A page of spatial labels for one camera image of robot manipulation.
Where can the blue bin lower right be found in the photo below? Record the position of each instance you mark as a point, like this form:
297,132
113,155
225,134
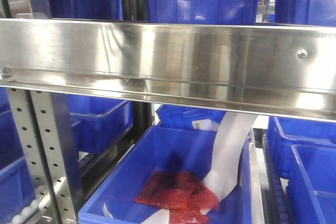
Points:
311,185

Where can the blue bin lower centre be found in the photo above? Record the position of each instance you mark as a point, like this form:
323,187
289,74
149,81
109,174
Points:
172,150

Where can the blue bin rear centre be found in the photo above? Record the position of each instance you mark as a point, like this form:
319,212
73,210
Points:
189,118

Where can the white paper strip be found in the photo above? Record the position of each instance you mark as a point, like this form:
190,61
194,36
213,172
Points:
228,144

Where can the red bubble wrap bag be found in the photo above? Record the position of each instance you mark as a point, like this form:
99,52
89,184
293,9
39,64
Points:
182,194

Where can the blue bin lower far left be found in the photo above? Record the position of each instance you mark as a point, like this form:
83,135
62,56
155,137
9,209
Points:
17,191

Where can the stainless steel shelf rail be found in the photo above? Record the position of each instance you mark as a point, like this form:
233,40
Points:
262,69

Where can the blue bin upper centre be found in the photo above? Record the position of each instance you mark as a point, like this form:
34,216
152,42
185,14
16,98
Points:
218,12

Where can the blue bin right rear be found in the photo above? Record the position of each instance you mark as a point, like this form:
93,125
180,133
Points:
282,133

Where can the perforated steel upright post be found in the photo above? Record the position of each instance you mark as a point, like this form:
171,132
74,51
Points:
43,124

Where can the blue bin lower left back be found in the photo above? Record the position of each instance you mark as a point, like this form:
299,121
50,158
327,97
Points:
98,122

